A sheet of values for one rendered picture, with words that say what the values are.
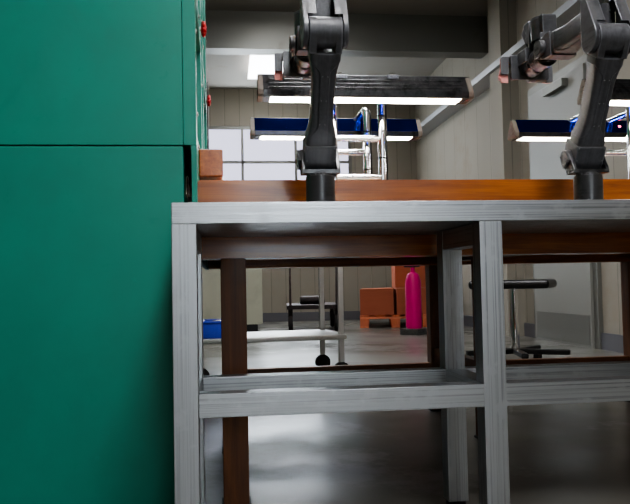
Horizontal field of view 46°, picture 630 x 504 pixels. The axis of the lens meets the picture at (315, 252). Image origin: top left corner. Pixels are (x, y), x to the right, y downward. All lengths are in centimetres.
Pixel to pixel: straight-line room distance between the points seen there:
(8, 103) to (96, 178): 25
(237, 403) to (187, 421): 9
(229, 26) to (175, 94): 595
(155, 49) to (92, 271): 53
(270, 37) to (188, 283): 642
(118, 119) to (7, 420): 71
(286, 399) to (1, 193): 81
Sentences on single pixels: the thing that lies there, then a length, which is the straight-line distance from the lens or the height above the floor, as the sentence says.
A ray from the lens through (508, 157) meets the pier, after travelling 710.
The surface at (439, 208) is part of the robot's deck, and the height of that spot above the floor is 65.
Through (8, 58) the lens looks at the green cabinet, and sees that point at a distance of 187.
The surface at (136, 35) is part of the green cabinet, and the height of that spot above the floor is 109.
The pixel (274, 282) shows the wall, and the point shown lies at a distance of 1028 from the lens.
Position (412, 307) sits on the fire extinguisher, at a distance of 729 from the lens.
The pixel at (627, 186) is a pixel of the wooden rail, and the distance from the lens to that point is 205.
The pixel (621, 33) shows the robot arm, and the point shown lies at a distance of 172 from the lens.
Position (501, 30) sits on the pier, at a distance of 737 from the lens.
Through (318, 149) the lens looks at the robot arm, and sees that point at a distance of 159.
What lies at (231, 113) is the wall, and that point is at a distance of 1053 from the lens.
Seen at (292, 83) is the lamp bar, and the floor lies 108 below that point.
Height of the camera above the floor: 52
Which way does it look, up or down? 2 degrees up
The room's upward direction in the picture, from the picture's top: 1 degrees counter-clockwise
